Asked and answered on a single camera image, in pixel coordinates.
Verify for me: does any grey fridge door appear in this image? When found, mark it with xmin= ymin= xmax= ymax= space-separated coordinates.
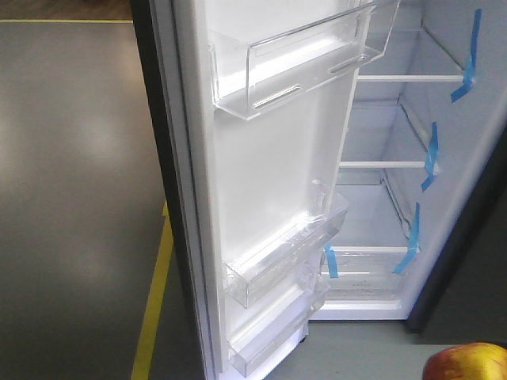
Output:
xmin=131 ymin=1 xmax=360 ymax=379

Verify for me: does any red yellow apple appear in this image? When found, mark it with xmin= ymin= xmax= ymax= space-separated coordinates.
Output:
xmin=421 ymin=342 xmax=506 ymax=379

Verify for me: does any grey fridge body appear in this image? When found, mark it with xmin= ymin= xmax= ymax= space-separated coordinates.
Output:
xmin=312 ymin=1 xmax=506 ymax=330

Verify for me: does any clear middle door bin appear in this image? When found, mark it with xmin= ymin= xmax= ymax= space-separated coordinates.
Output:
xmin=223 ymin=180 xmax=349 ymax=309

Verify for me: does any clear door bin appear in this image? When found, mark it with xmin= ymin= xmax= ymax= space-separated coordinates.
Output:
xmin=228 ymin=278 xmax=330 ymax=377
xmin=223 ymin=180 xmax=349 ymax=309
xmin=205 ymin=1 xmax=400 ymax=120

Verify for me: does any clear crisper drawer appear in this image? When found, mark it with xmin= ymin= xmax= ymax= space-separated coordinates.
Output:
xmin=320 ymin=249 xmax=406 ymax=302

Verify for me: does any clear lower door bin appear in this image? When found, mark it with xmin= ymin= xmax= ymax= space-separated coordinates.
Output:
xmin=228 ymin=278 xmax=330 ymax=377

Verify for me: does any clear upper door bin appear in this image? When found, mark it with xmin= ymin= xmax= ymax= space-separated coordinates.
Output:
xmin=205 ymin=1 xmax=400 ymax=120

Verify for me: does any yellow floor tape line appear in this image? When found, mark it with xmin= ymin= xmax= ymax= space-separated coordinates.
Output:
xmin=1 ymin=20 xmax=170 ymax=379

